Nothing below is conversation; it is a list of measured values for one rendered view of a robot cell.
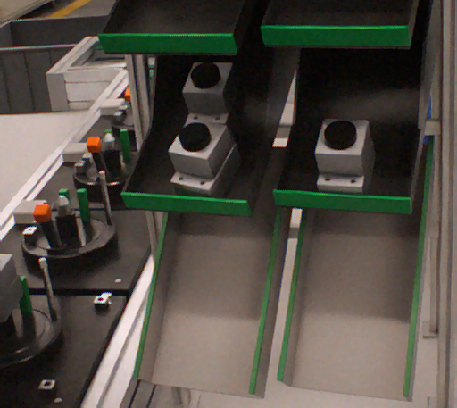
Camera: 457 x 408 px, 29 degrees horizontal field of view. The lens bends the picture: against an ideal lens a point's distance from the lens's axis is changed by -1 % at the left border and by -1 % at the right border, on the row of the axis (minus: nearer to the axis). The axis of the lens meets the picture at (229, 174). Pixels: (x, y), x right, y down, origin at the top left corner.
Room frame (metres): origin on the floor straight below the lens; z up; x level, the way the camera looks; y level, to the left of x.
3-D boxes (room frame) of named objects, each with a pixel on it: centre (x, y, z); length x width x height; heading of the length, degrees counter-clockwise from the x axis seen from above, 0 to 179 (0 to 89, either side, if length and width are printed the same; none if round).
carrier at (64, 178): (1.40, 0.20, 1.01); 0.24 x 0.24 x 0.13; 79
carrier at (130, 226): (1.16, 0.24, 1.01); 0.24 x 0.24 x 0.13; 79
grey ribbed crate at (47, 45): (3.03, 0.52, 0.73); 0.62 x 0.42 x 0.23; 79
